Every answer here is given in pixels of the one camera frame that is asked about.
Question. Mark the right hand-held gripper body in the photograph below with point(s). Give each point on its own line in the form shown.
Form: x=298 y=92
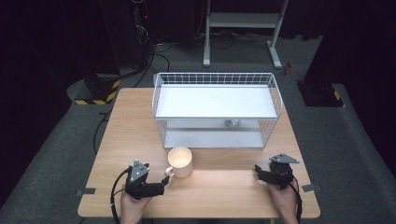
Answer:
x=281 y=172

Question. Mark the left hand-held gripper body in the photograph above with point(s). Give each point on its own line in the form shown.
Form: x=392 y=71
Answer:
x=137 y=182

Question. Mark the cream ceramic mug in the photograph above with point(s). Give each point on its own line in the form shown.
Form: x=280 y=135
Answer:
x=180 y=161

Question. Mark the clear jar with white lid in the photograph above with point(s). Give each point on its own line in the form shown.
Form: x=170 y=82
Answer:
x=231 y=123

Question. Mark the black base with yellow stripes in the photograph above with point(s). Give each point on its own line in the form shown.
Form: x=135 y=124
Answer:
x=322 y=95
x=99 y=93

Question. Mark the small red object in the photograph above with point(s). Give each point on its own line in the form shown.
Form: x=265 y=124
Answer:
x=288 y=69

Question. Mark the black equipment tower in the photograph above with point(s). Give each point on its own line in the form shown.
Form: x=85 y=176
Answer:
x=141 y=31

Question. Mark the white metal stand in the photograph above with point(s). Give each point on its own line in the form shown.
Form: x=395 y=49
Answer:
x=243 y=20

